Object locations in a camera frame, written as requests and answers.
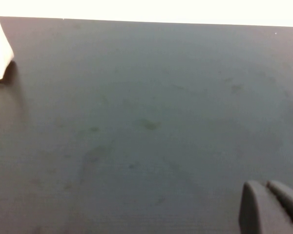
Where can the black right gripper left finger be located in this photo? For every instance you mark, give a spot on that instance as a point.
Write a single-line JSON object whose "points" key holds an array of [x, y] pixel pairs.
{"points": [[258, 212]]}

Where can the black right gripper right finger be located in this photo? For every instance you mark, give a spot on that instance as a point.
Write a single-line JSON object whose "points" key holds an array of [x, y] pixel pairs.
{"points": [[286, 195]]}

